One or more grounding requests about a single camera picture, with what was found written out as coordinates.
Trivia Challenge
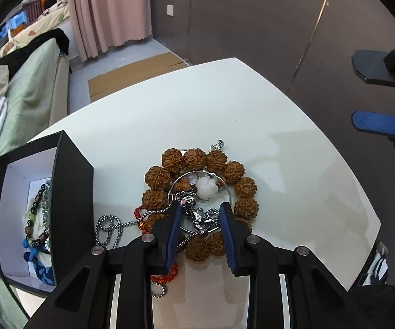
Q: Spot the black jewelry box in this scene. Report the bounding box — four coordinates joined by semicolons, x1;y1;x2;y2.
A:
0;131;95;294

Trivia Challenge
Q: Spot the clear bead bracelet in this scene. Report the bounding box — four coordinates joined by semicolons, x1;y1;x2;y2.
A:
41;179;53;227

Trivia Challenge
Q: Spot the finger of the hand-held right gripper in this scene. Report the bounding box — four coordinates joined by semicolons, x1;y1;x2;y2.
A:
351;110;395;151
351;49;395;92

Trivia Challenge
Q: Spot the green sofa with cushions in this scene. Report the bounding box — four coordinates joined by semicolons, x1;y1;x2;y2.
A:
0;38;70;329

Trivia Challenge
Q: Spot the pink curtain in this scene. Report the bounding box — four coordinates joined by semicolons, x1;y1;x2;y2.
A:
65;0;154;63

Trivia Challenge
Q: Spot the brown rudraksha bead bracelet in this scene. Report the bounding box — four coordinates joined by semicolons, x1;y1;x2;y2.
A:
142;148;260;262

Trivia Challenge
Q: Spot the printed bed sheet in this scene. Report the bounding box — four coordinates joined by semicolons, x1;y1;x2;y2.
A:
0;0;71;56

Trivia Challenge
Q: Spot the blue braided cord bracelet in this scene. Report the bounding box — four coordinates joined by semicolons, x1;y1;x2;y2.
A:
22;240;55;285

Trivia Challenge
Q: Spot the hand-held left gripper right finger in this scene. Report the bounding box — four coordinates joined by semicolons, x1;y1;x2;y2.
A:
219;202;360;329

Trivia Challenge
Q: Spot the black and white cloth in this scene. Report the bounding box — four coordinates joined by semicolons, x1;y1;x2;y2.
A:
368;242;390;286

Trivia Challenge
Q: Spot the multicolour bead bracelet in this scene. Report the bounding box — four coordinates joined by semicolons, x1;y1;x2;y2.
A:
24;185;51;248

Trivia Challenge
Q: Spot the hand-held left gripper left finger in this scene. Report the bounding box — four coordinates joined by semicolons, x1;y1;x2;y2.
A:
23;202;184;329

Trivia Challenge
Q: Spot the red bead bracelet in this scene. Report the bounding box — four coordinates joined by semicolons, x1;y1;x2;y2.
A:
134;207;178;285

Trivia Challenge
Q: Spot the silver chain necklace with pendant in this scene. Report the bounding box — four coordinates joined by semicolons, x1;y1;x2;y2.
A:
95;192;226;299

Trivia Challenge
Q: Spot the flat cardboard sheet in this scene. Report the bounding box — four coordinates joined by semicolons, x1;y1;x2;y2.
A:
87;52;192;104

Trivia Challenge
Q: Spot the silver hoop with white flower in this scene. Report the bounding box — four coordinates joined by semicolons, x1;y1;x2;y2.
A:
168;171;234;234

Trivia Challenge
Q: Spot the dark cloth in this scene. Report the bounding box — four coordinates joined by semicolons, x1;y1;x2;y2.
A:
347;283;395;329

